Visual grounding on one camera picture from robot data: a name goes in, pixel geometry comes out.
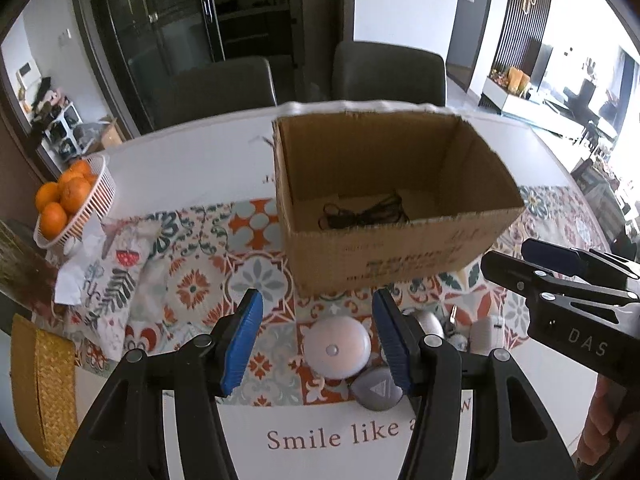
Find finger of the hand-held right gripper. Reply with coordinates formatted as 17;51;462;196
480;251;640;307
520;237;640;282

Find grey device with triangle mark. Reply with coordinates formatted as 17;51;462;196
348;366;405;411

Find yellow woven box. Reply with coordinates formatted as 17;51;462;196
10;312;78;468

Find small white device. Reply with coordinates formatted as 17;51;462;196
467;315;506;356

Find brown cardboard box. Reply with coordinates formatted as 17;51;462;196
271;110;526;298

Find white TV cabinet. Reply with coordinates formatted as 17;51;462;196
480;76;621;138

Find white slatted fruit basket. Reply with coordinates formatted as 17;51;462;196
34;154;117;251

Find cardboard box on floor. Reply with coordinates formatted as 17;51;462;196
97;117;128;148

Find floral printed cloth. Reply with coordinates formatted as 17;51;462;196
65;220;171;341

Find pile of oranges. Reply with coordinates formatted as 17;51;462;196
35;160;100;240

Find small metal item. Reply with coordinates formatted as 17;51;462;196
445;305;471;353

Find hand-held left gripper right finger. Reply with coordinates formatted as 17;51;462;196
371;287;581;480

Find clear plastic bag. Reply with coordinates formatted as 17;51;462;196
75;122;106;153

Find white round night light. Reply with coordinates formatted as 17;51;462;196
303;316;372;380

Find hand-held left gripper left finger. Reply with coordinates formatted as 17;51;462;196
55;287;266;480

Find flat screen television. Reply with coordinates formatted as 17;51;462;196
527;42;556;93

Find black cable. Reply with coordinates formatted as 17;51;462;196
320;192;411;231

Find white shoe rack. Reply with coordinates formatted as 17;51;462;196
42;102;83;158

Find dark interior door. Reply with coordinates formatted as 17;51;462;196
446;0;496;93

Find black piano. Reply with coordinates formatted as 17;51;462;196
562;79;621;126

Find wooden armchair with cushion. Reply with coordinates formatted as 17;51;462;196
570;157;631;211

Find silver round device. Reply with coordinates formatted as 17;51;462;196
400;309;446;341

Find person's right hand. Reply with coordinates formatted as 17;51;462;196
580;376;640;462

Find dark glass sliding door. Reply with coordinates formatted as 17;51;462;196
70;0;226;136

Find dark grey dining chair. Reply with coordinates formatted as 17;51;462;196
150;56;278;131
331;41;447;107

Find orange paper bags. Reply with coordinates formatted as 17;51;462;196
507;67;531;96

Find glass vase with dried flowers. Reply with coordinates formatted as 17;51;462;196
0;219;66;322

